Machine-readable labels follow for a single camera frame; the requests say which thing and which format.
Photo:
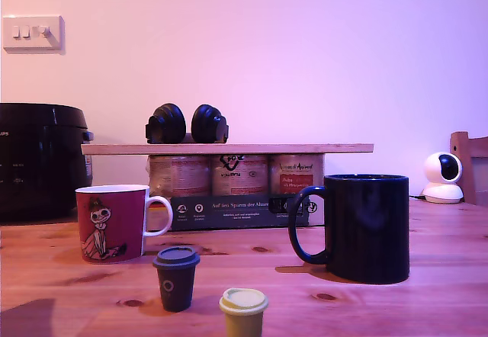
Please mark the black rice cooker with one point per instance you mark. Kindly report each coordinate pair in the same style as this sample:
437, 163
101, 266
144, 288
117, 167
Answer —
38, 161

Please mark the black headphones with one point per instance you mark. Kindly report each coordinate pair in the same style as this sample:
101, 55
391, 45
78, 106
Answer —
167, 123

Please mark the light wooden shelf board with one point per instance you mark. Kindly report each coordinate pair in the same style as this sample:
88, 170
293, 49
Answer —
267, 149

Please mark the small dark grey lidded cup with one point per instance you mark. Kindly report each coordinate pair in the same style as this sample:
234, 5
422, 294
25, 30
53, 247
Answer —
176, 283

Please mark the wrapped food can red label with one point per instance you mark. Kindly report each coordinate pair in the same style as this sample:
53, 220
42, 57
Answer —
179, 175

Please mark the dark blue coffee mug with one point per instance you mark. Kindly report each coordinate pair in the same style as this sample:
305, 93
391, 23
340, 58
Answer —
370, 230

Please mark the wrapped food can black logo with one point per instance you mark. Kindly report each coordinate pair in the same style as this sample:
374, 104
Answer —
240, 177

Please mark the white security camera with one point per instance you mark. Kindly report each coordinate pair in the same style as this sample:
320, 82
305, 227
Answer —
442, 177

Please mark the white wall light switch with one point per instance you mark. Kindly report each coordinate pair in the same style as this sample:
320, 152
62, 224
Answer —
34, 34

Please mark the wrapped food can script label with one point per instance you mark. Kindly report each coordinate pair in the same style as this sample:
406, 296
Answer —
295, 173

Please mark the grey cardboard can tray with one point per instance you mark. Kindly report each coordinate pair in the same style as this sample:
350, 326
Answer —
228, 213

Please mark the red cartoon figure mug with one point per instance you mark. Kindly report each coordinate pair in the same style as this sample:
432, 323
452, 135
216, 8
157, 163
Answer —
110, 222

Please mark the small yellow lidded cup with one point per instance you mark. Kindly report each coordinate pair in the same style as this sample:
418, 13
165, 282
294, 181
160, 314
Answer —
244, 314

